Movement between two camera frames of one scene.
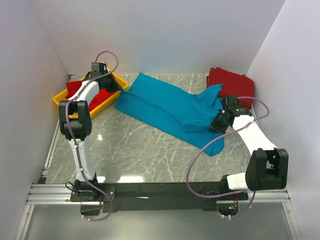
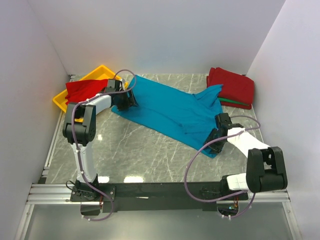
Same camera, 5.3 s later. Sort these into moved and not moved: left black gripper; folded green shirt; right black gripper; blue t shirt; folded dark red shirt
Moved: left black gripper; right black gripper
Not moved: folded dark red shirt; blue t shirt; folded green shirt
